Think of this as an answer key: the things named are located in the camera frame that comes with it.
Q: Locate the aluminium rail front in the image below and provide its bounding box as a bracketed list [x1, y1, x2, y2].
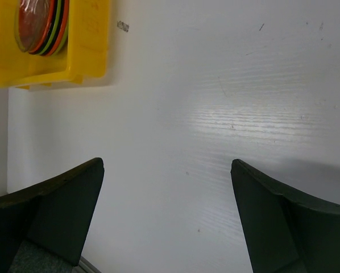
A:
[72, 257, 101, 273]

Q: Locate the green plate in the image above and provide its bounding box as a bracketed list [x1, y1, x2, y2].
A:
[40, 1, 65, 56]

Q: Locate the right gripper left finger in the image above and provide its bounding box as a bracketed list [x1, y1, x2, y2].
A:
[0, 158, 104, 272]

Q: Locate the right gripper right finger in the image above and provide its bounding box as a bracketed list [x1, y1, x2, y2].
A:
[231, 159, 340, 272]

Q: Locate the clear grey plate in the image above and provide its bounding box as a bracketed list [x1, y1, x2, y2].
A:
[14, 1, 50, 53]

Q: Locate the yellow plastic bin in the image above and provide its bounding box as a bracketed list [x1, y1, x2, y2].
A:
[0, 0, 111, 89]

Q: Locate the orange plate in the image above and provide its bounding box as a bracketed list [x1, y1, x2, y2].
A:
[48, 0, 69, 56]
[29, 0, 57, 55]

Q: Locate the black plate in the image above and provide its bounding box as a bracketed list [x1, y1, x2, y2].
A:
[37, 0, 63, 55]

